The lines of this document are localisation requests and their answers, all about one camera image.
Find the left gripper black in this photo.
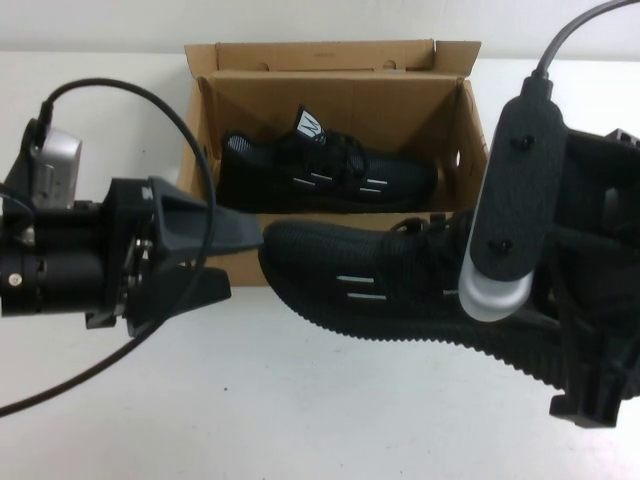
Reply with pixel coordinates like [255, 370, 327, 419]
[84, 175, 265, 339]

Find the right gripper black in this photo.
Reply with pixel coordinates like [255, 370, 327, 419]
[534, 127, 640, 431]

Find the black knit sneaker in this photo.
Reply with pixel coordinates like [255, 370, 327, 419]
[217, 103, 441, 214]
[257, 209, 640, 401]

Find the brown cardboard shoe box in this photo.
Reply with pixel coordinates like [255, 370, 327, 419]
[174, 39, 491, 289]

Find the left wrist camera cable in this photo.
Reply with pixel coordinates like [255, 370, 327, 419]
[0, 77, 220, 416]

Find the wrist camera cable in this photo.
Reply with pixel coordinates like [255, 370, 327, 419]
[0, 77, 220, 416]
[537, 0, 629, 84]

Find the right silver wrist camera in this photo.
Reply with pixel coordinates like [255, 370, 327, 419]
[457, 257, 535, 324]

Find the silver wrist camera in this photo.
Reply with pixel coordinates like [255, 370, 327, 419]
[29, 127, 84, 211]
[457, 257, 535, 324]

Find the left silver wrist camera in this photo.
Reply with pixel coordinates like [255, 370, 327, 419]
[29, 127, 84, 211]

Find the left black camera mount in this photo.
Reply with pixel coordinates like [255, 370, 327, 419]
[0, 117, 51, 221]

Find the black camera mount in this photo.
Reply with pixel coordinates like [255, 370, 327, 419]
[0, 117, 51, 221]
[469, 74, 569, 289]

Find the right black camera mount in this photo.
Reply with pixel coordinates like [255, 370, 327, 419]
[469, 74, 569, 289]

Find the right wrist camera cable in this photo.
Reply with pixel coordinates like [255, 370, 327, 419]
[537, 0, 629, 84]

